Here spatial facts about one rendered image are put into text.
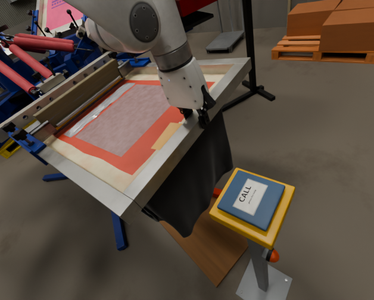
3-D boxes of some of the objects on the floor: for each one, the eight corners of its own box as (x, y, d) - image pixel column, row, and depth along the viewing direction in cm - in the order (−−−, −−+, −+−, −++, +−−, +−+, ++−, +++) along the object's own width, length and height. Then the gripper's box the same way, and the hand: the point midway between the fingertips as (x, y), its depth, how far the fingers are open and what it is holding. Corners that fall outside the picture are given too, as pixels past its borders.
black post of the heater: (248, 81, 240) (236, -58, 156) (279, 97, 204) (284, -71, 120) (205, 104, 234) (168, -27, 151) (228, 125, 199) (198, -31, 115)
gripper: (217, 43, 37) (234, 119, 50) (156, 50, 47) (183, 112, 60) (195, 64, 34) (219, 140, 46) (135, 66, 44) (168, 128, 56)
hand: (196, 118), depth 52 cm, fingers closed on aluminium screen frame, 4 cm apart
